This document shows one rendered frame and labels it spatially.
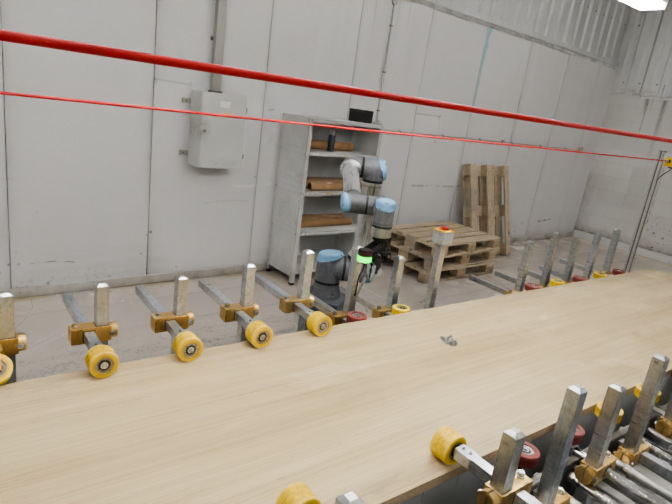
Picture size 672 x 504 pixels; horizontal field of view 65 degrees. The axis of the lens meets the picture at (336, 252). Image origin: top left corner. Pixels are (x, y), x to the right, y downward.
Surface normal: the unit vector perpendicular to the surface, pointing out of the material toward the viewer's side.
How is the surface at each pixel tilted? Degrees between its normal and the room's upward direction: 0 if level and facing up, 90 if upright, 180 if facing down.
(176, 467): 0
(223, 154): 90
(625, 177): 90
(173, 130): 90
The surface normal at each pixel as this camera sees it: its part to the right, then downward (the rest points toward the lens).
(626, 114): -0.77, 0.07
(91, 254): 0.62, 0.30
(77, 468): 0.14, -0.95
